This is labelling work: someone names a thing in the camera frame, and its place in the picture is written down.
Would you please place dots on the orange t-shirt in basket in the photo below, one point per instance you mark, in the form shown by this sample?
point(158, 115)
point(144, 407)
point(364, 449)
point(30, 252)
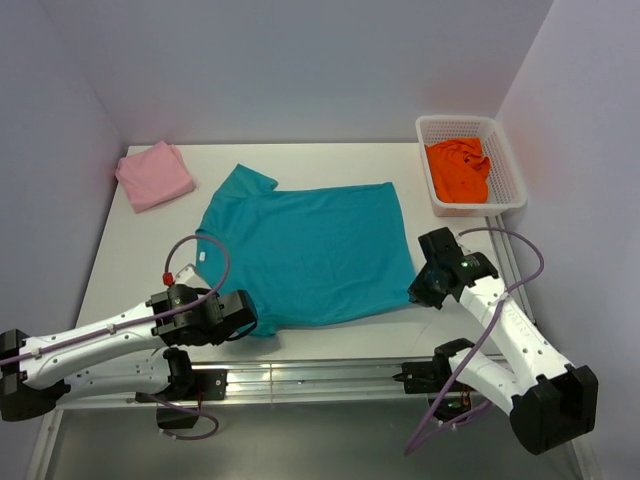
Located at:
point(459, 170)

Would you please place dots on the folded pink t-shirt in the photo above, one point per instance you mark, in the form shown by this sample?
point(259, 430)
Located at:
point(154, 176)

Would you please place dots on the aluminium mounting rail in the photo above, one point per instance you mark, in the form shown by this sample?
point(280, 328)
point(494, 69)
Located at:
point(320, 382)

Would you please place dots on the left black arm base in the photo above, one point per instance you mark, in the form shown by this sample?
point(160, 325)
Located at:
point(206, 385)

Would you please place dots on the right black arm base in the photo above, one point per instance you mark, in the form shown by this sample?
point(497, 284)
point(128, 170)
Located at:
point(423, 377)

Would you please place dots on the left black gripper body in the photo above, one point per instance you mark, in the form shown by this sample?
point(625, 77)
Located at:
point(215, 338)

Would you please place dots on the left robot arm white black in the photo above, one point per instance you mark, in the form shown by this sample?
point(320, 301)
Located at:
point(141, 351)

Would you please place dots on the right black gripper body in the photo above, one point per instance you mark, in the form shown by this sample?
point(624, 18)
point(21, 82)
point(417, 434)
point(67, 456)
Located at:
point(425, 287)

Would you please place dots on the white plastic basket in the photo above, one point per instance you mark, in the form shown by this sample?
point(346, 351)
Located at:
point(506, 186)

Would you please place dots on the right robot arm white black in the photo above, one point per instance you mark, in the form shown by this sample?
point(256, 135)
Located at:
point(512, 366)

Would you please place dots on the teal t-shirt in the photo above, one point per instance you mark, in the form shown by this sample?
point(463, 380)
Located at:
point(308, 258)

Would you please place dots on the black box under rail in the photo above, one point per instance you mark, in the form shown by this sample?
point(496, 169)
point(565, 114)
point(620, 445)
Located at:
point(172, 419)

